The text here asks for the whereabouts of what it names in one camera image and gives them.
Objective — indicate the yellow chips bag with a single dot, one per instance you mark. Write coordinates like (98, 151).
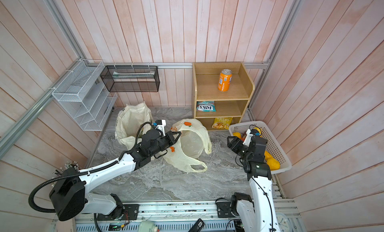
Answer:
(222, 123)

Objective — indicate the Fox's candy bag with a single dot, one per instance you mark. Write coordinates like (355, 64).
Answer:
(206, 106)

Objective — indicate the black handheld device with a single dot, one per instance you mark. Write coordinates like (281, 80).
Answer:
(198, 226)

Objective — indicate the black mesh wall basket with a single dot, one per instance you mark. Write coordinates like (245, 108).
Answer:
(131, 78)

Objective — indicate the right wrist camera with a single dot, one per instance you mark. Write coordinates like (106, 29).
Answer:
(249, 134)

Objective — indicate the red pen cup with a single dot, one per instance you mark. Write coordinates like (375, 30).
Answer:
(67, 166)

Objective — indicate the white plastic basket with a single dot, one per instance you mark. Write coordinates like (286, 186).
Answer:
(273, 147)

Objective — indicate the orange soda can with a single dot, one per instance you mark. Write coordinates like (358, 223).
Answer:
(225, 80)

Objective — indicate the wooden three-tier shelf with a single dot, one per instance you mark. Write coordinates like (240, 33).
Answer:
(229, 104)

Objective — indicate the white analog clock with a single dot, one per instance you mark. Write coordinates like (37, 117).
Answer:
(283, 222)

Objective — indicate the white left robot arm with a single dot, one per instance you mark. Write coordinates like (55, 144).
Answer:
(71, 194)

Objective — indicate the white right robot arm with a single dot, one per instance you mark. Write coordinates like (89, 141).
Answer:
(257, 212)

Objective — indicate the cream canvas tote bag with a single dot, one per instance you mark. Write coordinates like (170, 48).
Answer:
(129, 121)

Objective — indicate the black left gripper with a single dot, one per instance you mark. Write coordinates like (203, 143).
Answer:
(171, 138)

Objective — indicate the yellow toy mango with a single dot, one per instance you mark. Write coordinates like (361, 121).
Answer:
(273, 164)

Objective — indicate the orange round fruit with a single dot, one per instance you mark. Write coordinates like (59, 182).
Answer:
(238, 135)

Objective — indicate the white wire mesh rack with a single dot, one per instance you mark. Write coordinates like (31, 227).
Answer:
(84, 96)

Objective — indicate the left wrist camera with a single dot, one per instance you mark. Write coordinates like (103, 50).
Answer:
(160, 126)

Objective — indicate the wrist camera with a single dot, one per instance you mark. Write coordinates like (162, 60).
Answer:
(160, 126)
(249, 134)

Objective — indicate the white round object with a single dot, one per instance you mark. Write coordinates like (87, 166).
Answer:
(148, 226)

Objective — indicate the orange-print plastic grocery bag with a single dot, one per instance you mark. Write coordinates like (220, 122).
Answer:
(194, 141)

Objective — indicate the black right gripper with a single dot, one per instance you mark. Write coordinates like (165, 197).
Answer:
(237, 140)

